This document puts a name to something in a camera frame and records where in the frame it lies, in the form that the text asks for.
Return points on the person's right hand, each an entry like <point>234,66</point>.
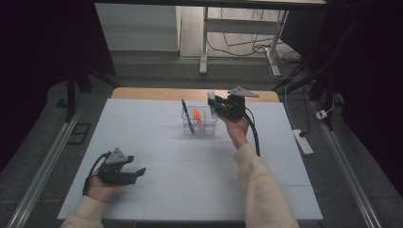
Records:
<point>237,129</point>

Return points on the wooden table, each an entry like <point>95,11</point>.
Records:
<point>158,94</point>

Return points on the orange highlighter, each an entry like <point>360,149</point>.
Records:
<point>199,122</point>

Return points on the white desk frame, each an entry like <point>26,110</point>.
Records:
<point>240,26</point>

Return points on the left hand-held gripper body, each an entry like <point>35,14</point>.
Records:
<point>115,174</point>

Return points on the person's left hand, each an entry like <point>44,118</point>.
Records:
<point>101,190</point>

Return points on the white cabinet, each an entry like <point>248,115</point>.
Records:
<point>136,28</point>

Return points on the black metal stand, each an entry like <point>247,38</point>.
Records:
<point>71,95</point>

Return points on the clear plastic organizer box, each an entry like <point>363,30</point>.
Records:
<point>209,128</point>

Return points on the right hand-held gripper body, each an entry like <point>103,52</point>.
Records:
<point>234,106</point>

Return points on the small white adapter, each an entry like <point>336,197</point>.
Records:
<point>321,114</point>

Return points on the blue pen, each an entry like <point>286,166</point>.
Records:
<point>187,115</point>

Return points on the aluminium floor rail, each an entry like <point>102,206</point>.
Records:
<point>345,171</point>
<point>41,171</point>

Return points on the white power strip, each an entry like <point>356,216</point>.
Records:
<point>303,142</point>

